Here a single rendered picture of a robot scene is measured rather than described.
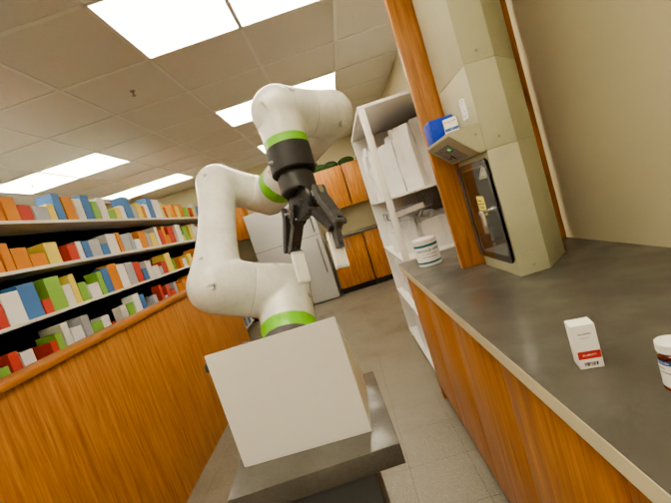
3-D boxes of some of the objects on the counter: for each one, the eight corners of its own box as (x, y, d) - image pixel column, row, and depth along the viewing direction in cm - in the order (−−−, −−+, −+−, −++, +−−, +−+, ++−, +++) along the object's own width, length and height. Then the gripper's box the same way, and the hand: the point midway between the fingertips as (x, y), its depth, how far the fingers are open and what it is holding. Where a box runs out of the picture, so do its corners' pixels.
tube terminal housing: (540, 248, 166) (494, 76, 159) (589, 255, 133) (534, 41, 126) (486, 264, 167) (438, 95, 160) (521, 276, 134) (463, 65, 127)
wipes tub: (438, 258, 213) (431, 234, 211) (445, 261, 200) (437, 235, 198) (416, 265, 213) (409, 241, 212) (421, 268, 200) (413, 242, 199)
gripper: (344, 146, 69) (377, 256, 66) (283, 198, 88) (306, 285, 85) (312, 144, 64) (345, 262, 61) (254, 199, 83) (277, 291, 80)
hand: (321, 270), depth 73 cm, fingers open, 13 cm apart
